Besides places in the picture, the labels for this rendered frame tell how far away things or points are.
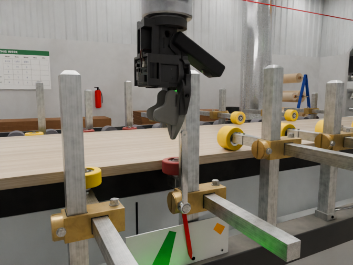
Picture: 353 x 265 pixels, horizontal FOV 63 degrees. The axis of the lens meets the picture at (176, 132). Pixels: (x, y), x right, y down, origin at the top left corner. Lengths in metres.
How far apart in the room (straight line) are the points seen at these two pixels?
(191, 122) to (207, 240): 0.29
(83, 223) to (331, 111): 0.75
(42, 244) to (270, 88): 0.70
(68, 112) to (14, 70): 7.25
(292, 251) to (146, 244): 0.30
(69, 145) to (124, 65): 7.48
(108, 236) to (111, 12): 7.78
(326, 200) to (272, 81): 0.44
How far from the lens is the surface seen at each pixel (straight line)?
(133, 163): 0.81
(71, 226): 0.59
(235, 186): 1.03
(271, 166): 0.80
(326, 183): 1.01
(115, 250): 0.48
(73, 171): 0.56
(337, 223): 1.05
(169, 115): 0.51
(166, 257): 0.69
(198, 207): 0.68
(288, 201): 1.23
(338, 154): 0.72
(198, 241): 0.71
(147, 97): 8.14
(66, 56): 7.81
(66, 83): 0.55
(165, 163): 0.79
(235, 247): 0.81
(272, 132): 0.78
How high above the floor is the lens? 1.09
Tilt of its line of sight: 8 degrees down
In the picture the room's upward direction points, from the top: straight up
